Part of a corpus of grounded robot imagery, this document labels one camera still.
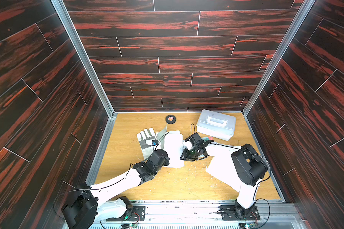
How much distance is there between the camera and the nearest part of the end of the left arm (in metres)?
0.58

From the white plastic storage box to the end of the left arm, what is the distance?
478mm

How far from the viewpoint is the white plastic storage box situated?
993 mm
